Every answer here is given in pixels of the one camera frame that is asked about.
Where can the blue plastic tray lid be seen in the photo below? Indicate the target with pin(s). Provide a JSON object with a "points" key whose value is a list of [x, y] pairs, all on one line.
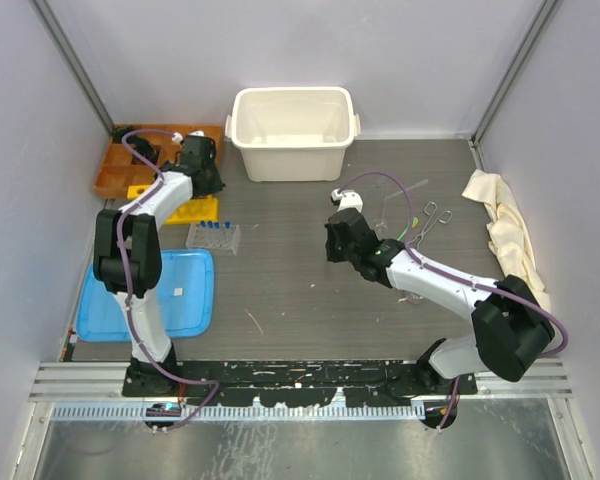
{"points": [[185, 294]]}

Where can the clear plastic tube rack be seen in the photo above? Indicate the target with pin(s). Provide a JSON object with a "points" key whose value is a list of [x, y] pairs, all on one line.
{"points": [[212, 239]]}

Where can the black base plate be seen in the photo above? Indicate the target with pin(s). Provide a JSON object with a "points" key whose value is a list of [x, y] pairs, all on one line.
{"points": [[373, 383]]}

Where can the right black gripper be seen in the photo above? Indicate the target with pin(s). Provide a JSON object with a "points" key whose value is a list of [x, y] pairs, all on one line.
{"points": [[332, 254]]}

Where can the aluminium rail frame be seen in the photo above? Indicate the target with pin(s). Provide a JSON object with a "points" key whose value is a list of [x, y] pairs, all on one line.
{"points": [[93, 391]]}

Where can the yellow test tube rack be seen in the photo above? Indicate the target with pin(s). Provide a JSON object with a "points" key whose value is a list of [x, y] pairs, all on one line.
{"points": [[195, 210]]}

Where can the rolled tie orange pattern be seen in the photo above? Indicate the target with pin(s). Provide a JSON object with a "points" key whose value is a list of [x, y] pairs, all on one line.
{"points": [[145, 148]]}

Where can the white plastic bin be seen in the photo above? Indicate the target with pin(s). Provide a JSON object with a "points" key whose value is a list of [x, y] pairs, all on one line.
{"points": [[293, 134]]}

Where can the cream cloth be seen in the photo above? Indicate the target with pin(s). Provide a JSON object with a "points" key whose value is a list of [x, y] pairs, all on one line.
{"points": [[509, 237]]}

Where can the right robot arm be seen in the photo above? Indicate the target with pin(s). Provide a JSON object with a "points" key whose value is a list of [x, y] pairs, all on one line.
{"points": [[510, 331]]}

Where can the rolled tie dark green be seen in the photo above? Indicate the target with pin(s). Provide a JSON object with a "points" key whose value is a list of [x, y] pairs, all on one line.
{"points": [[123, 132]]}

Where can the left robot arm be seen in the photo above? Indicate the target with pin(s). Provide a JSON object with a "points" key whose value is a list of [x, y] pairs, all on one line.
{"points": [[127, 257]]}

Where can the metal crucible tongs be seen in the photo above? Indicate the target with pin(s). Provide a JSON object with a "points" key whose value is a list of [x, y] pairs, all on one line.
{"points": [[434, 216]]}

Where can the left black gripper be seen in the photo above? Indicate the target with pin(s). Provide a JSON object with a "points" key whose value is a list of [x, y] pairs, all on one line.
{"points": [[217, 184]]}

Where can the green rainbow spoon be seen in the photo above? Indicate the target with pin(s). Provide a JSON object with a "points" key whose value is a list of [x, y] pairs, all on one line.
{"points": [[411, 226]]}

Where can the wooden compartment tray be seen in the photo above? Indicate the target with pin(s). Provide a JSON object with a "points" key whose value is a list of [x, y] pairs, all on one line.
{"points": [[119, 169]]}

